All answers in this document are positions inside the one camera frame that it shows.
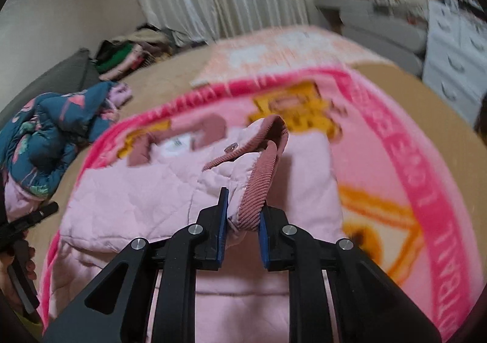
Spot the pink quilted jacket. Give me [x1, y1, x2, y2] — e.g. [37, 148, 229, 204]
[48, 115, 342, 342]

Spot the pile of mixed clothes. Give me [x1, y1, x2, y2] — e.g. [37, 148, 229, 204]
[92, 23, 207, 81]

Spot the person's left hand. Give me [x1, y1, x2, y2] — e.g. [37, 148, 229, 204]
[1, 232, 40, 315]

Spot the blue flamingo print comforter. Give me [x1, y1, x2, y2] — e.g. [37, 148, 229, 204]
[1, 81, 132, 200]

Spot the pink cartoon fleece blanket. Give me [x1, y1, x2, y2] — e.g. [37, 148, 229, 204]
[40, 67, 484, 339]

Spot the grey headboard cushion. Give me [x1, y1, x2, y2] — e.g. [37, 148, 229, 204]
[0, 48, 100, 128]

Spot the peach white floral blanket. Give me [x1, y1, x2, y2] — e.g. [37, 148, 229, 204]
[191, 25, 392, 88]

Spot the white drawer chest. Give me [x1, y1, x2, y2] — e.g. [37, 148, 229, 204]
[422, 0, 486, 126]

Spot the grey drawer unit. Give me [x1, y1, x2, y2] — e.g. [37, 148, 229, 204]
[314, 0, 428, 77]

